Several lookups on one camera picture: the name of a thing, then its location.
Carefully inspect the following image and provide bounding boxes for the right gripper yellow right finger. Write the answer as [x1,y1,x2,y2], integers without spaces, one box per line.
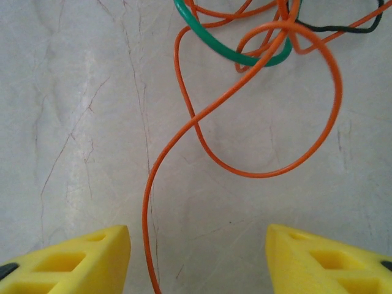
[265,224,392,294]

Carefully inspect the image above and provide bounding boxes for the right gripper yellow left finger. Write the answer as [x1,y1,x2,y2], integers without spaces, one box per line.
[0,225,132,294]

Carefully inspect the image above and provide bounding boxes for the thick orange cable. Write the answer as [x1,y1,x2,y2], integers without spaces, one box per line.
[141,21,343,294]

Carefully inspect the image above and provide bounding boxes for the green cable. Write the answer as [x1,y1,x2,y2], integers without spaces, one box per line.
[173,0,292,67]

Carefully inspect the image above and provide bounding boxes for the thin black cable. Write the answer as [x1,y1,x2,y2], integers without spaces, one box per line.
[294,0,385,34]

